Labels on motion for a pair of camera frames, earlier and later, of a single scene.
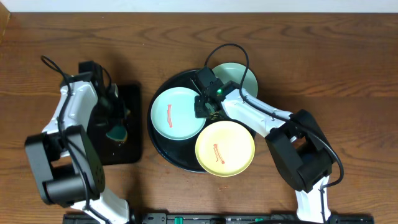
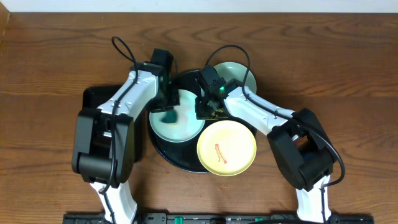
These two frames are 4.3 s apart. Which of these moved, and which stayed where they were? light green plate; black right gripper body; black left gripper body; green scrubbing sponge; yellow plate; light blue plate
Moved: black left gripper body; green scrubbing sponge
Stayed: light blue plate; black right gripper body; yellow plate; light green plate
